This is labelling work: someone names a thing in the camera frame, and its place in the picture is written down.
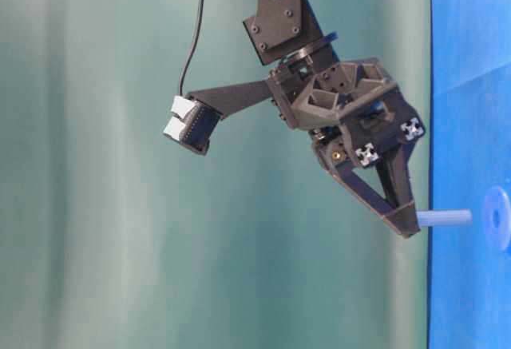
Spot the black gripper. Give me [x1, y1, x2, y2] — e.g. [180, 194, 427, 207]
[267, 46, 425, 238]

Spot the light blue cylindrical shaft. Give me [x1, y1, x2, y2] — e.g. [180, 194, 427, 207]
[417, 209, 473, 227]

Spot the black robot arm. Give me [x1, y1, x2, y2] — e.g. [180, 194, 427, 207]
[244, 0, 425, 238]

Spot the small blue gear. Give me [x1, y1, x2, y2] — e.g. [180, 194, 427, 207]
[482, 185, 510, 253]

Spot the blue table mat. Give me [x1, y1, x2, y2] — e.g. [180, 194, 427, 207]
[429, 0, 510, 348]

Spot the green backdrop curtain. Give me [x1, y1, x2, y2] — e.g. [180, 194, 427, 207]
[1, 0, 428, 348]

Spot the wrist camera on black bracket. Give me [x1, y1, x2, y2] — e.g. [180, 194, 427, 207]
[163, 81, 271, 155]

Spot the black camera cable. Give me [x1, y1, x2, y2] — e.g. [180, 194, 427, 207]
[177, 0, 207, 97]

